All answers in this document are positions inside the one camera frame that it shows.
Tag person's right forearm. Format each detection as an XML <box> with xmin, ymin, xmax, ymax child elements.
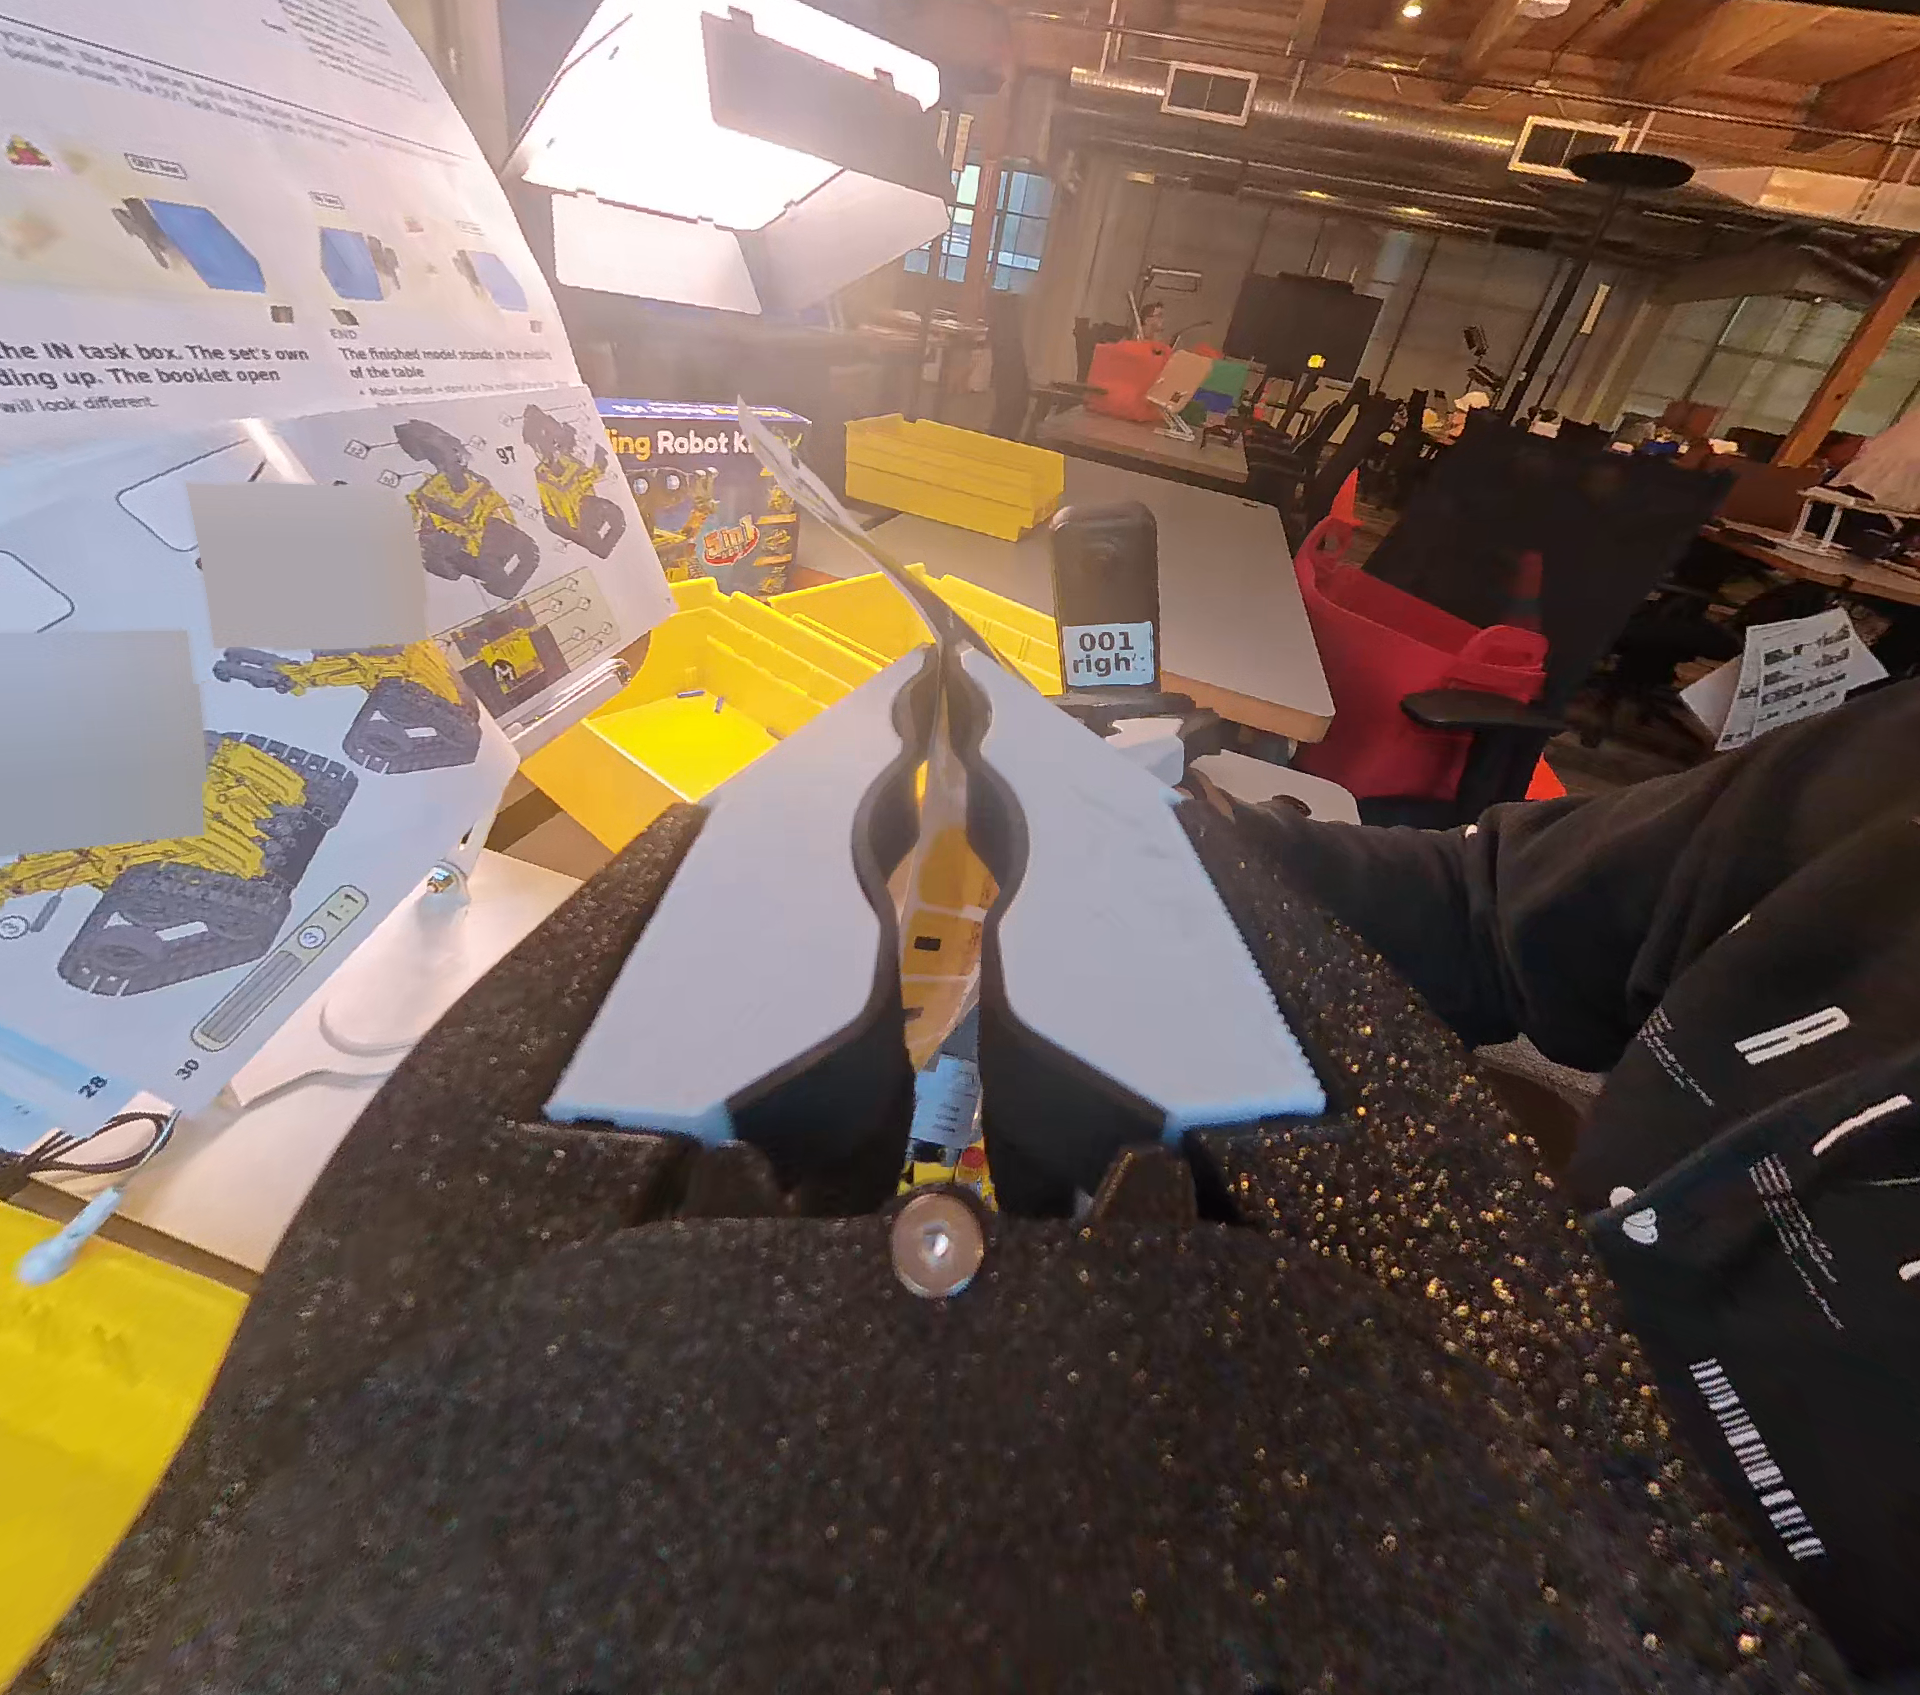
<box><xmin>1186</xmin><ymin>676</ymin><xmax>1920</xmax><ymax>1075</ymax></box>

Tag studio light panel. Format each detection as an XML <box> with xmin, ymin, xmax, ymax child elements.
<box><xmin>503</xmin><ymin>0</ymin><xmax>964</xmax><ymax>318</ymax></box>

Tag black floor lamp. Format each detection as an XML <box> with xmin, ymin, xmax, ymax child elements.
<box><xmin>1513</xmin><ymin>151</ymin><xmax>1697</xmax><ymax>424</ymax></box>

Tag black office chair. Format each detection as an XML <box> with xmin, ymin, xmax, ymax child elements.
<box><xmin>1357</xmin><ymin>411</ymin><xmax>1743</xmax><ymax>738</ymax></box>

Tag white sticker sheet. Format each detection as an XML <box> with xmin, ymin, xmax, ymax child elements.
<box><xmin>736</xmin><ymin>407</ymin><xmax>995</xmax><ymax>976</ymax></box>

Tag grey table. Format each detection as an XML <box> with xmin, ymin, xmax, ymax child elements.
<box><xmin>1033</xmin><ymin>398</ymin><xmax>1250</xmax><ymax>487</ymax></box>

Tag black cable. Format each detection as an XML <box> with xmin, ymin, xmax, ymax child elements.
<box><xmin>0</xmin><ymin>1104</ymin><xmax>180</xmax><ymax>1193</ymax></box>

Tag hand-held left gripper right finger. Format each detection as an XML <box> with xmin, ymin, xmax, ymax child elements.
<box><xmin>957</xmin><ymin>647</ymin><xmax>1330</xmax><ymax>1216</ymax></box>

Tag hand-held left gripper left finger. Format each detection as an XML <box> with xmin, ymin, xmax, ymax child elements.
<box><xmin>544</xmin><ymin>647</ymin><xmax>947</xmax><ymax>1211</ymax></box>

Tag red fabric bag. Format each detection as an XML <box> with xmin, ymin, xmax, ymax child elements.
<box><xmin>1086</xmin><ymin>341</ymin><xmax>1173</xmax><ymax>426</ymax></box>

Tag person's black hoodie torso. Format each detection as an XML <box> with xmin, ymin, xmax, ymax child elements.
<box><xmin>1567</xmin><ymin>916</ymin><xmax>1920</xmax><ymax>1683</ymax></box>

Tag printed paper sheet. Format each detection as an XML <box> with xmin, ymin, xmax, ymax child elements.
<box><xmin>1679</xmin><ymin>607</ymin><xmax>1889</xmax><ymax>753</ymax></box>

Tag window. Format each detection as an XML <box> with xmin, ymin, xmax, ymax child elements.
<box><xmin>900</xmin><ymin>156</ymin><xmax>1060</xmax><ymax>293</ymax></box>

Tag dark blue toy box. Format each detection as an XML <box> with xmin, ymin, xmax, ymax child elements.
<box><xmin>592</xmin><ymin>398</ymin><xmax>811</xmax><ymax>595</ymax></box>

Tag building instruction booklet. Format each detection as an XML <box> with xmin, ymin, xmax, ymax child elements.
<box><xmin>0</xmin><ymin>381</ymin><xmax>677</xmax><ymax>1149</ymax></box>

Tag printed task sheet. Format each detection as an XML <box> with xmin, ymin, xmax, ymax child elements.
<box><xmin>0</xmin><ymin>0</ymin><xmax>564</xmax><ymax>436</ymax></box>

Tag white booklet stand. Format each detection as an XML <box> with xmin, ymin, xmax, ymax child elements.
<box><xmin>31</xmin><ymin>661</ymin><xmax>630</xmax><ymax>1278</ymax></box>

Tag black screen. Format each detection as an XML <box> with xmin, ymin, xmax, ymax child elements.
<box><xmin>1223</xmin><ymin>274</ymin><xmax>1385</xmax><ymax>384</ymax></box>

